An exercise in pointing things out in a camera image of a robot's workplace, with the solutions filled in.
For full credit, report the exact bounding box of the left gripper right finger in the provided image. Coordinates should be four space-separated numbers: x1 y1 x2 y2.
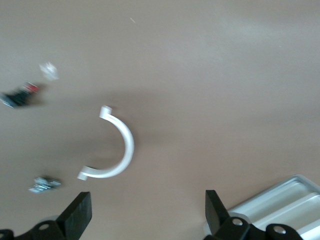
204 189 308 240

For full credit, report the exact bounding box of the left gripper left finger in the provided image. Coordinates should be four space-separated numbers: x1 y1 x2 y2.
0 191 93 240

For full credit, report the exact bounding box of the small silver metal switch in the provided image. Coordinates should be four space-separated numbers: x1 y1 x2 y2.
28 175 63 195

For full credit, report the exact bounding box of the white curved half ring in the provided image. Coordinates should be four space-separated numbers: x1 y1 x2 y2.
76 105 135 181

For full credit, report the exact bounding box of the small black red-tipped switch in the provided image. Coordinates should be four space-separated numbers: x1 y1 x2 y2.
0 81 41 110

